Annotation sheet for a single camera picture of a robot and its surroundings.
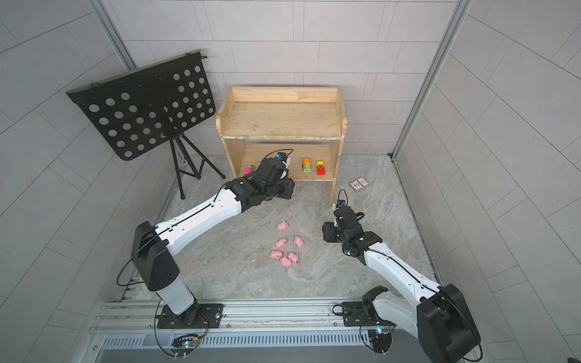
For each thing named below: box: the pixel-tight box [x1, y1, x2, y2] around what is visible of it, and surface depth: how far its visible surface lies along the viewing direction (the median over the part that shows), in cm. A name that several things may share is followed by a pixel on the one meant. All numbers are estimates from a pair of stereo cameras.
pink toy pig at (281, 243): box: [275, 238, 287, 249], surface depth 88 cm
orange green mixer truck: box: [301, 157, 311, 174], surface depth 86 cm
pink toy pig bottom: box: [279, 256, 293, 267], surface depth 82 cm
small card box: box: [348, 176, 370, 193], surface depth 106 cm
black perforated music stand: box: [65, 49, 226, 199], surface depth 74 cm
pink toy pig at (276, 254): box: [269, 249, 284, 261], surface depth 84 cm
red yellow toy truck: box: [316, 160, 327, 177], surface depth 86 cm
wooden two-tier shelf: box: [215, 86, 348, 209], surface depth 77 cm
